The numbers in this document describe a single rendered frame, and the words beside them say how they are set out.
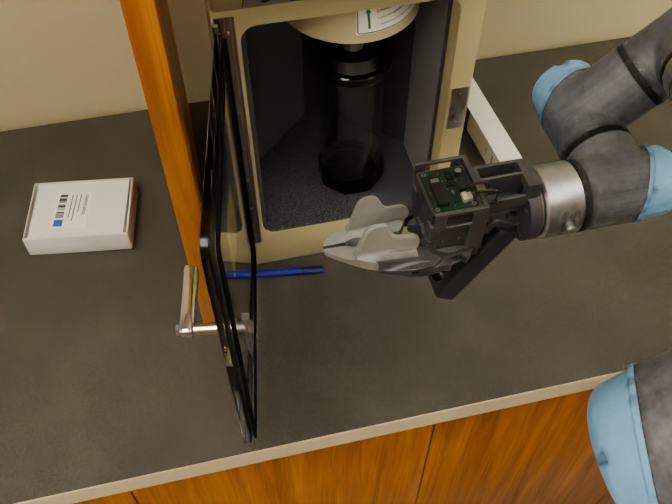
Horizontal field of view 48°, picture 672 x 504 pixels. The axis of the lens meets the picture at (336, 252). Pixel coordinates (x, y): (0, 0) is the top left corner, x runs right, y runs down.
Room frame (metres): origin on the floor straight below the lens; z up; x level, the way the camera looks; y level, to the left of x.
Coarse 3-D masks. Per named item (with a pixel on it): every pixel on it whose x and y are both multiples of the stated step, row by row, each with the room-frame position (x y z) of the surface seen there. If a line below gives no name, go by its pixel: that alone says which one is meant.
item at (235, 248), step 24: (216, 48) 0.64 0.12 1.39; (216, 72) 0.60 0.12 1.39; (216, 96) 0.56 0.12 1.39; (216, 120) 0.53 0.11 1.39; (240, 192) 0.62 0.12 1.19; (240, 216) 0.59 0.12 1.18; (240, 240) 0.56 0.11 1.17; (240, 264) 0.53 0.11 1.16; (216, 288) 0.38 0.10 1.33; (240, 288) 0.50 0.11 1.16; (216, 312) 0.37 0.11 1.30; (240, 312) 0.47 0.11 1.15; (240, 336) 0.44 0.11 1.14; (240, 408) 0.37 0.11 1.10
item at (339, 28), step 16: (320, 16) 0.76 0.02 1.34; (336, 16) 0.76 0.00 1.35; (352, 16) 0.76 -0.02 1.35; (368, 16) 0.76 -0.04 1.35; (384, 16) 0.76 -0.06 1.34; (400, 16) 0.78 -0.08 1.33; (304, 32) 0.76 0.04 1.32; (320, 32) 0.75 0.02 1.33; (336, 32) 0.75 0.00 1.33; (352, 32) 0.75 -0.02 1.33; (368, 32) 0.75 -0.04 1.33; (384, 32) 0.76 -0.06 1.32
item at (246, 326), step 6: (246, 318) 0.42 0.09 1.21; (240, 324) 0.42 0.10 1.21; (246, 324) 0.42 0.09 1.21; (252, 324) 0.42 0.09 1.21; (240, 330) 0.41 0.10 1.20; (246, 330) 0.41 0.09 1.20; (252, 330) 0.41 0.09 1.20; (246, 336) 0.42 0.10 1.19; (252, 336) 0.43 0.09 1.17; (246, 342) 0.42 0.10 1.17; (252, 342) 0.42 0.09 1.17; (252, 348) 0.41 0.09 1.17; (252, 354) 0.41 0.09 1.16
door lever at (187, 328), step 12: (192, 276) 0.48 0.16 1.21; (192, 288) 0.46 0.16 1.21; (192, 300) 0.45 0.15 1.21; (180, 312) 0.43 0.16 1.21; (192, 312) 0.43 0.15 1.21; (180, 324) 0.42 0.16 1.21; (192, 324) 0.42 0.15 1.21; (204, 324) 0.42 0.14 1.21; (180, 336) 0.41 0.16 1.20; (192, 336) 0.41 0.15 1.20
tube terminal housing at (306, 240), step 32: (320, 0) 0.72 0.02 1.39; (352, 0) 0.73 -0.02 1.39; (384, 0) 0.74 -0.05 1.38; (416, 0) 0.75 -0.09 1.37; (480, 0) 0.76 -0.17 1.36; (480, 32) 0.77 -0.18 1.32; (448, 64) 0.79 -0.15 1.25; (448, 96) 0.76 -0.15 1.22; (256, 192) 0.70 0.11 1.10; (320, 224) 0.72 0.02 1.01; (256, 256) 0.70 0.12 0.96; (288, 256) 0.71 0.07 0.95
